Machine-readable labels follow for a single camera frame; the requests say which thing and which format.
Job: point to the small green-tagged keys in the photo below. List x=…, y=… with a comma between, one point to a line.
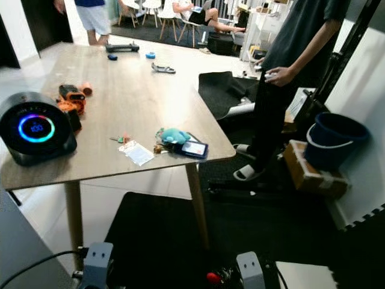
x=121, y=138

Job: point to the orange and black power tool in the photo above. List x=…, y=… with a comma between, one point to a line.
x=71, y=94

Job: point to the narrow black door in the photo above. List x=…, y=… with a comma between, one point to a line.
x=45, y=21

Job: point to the clear plastic bag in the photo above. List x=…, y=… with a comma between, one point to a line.
x=138, y=154

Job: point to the small dark blue object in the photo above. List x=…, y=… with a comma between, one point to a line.
x=112, y=57

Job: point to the long black bar device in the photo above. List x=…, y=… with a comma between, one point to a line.
x=122, y=47

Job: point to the person in blue shirt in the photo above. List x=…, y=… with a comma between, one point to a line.
x=93, y=18

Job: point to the small light blue object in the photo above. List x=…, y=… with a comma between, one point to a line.
x=150, y=55

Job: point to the large black floor mat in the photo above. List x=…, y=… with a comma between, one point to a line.
x=150, y=235

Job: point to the small grey metal tool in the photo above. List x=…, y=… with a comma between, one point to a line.
x=163, y=68

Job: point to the dark blue card holder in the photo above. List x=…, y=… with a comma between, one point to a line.
x=194, y=149

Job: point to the white dining chair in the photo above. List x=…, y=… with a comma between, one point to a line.
x=149, y=7
x=167, y=11

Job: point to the crumpled black mat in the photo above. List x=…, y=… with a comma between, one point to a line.
x=222, y=88

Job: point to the seated person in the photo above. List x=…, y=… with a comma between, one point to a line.
x=201, y=15

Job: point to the black bag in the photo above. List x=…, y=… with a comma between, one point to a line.
x=221, y=43

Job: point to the white slide sandal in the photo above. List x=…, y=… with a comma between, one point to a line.
x=243, y=149
x=246, y=173

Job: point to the white handheld controller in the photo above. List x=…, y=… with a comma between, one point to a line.
x=269, y=76

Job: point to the white shelf unit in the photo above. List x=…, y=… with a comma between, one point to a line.
x=261, y=27

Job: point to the taped cardboard box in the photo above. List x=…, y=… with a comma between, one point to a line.
x=313, y=174

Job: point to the person in black clothes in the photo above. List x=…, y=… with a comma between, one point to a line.
x=298, y=36

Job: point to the white flat box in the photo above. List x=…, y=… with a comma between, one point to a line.
x=305, y=276

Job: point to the dark blue bucket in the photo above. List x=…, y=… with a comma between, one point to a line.
x=335, y=141

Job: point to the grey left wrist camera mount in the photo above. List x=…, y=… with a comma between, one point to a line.
x=99, y=265

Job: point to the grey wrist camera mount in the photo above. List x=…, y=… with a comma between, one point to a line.
x=250, y=270
x=99, y=265

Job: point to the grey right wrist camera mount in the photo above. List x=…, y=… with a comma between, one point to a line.
x=250, y=270

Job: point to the black metal post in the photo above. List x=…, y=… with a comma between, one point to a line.
x=340, y=54

